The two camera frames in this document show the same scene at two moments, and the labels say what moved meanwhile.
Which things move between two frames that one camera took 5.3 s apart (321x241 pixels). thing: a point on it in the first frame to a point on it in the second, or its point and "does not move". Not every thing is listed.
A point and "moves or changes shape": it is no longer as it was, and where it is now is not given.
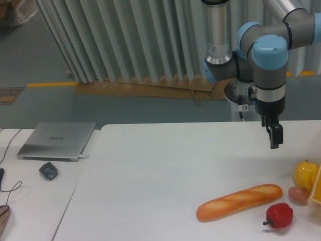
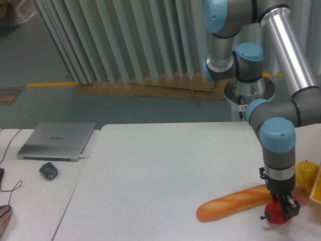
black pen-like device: [2, 171] does not move
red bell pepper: [279, 215] moves or changes shape
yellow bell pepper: [305, 174] does not move
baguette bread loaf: [253, 197] does not move
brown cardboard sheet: [195, 87] does not move
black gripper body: [270, 109] to [278, 188]
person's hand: [5, 214] does not move
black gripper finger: [276, 131] to [292, 208]
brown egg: [298, 194] does not move
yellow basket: [315, 195] does not move
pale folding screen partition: [151, 40] does not move
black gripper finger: [266, 122] to [277, 197]
